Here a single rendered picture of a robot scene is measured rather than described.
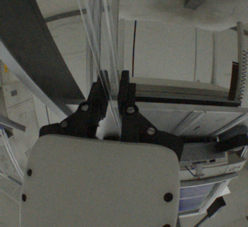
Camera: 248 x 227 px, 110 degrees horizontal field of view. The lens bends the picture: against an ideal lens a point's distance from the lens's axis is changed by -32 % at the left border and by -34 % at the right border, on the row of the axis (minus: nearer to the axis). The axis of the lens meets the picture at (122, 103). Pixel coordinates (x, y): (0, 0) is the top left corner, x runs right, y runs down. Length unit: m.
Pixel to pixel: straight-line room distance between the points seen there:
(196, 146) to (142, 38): 1.70
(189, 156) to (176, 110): 0.18
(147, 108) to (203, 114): 0.08
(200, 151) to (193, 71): 1.75
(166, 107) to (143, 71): 1.69
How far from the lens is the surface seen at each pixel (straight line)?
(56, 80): 0.18
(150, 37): 1.90
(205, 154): 0.36
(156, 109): 0.17
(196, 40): 2.11
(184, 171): 0.58
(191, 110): 0.18
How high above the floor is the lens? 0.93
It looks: 17 degrees up
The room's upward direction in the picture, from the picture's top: 179 degrees counter-clockwise
